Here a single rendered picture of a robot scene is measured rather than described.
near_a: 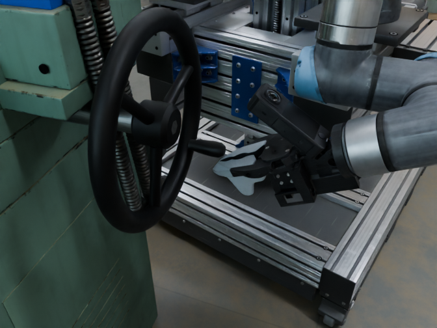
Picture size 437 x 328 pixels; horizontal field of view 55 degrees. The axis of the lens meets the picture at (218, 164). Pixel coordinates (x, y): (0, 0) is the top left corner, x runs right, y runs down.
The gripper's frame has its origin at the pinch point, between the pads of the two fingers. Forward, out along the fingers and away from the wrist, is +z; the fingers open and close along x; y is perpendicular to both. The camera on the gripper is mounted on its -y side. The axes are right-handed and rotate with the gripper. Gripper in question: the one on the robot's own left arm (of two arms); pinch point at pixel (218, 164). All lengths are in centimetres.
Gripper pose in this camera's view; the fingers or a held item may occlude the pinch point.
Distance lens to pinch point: 64.4
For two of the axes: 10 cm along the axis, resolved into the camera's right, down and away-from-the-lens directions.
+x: 3.7, -5.8, 7.2
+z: -8.1, 1.8, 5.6
